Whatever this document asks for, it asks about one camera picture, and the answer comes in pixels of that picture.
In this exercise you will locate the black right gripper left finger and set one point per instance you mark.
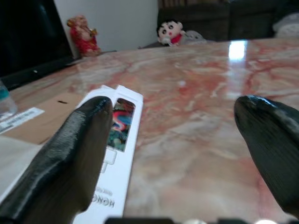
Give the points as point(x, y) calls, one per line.
point(58, 168)

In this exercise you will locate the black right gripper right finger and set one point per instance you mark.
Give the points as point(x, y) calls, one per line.
point(273, 140)

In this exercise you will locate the white carton with picture window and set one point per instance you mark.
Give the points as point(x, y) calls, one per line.
point(133, 130)

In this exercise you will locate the white paper sheet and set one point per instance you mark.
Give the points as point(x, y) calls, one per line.
point(14, 158)

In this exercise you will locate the brown cardboard envelope with label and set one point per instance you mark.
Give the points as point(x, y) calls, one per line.
point(53, 116)

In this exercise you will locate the clear plastic bottle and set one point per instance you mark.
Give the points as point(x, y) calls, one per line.
point(5, 100)

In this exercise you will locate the white knitted pillow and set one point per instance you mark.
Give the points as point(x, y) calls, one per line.
point(288, 25)

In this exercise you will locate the grey patterned cushion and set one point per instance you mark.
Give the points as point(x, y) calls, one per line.
point(194, 37)

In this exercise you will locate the red and gold figurine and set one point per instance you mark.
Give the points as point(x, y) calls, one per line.
point(84, 39)

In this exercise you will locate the black television screen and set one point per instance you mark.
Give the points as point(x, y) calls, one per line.
point(28, 35)

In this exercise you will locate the dark brown sofa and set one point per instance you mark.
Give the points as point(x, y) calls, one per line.
point(210, 18)

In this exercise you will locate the cartoon boy plush doll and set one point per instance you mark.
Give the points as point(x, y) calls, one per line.
point(169, 30)

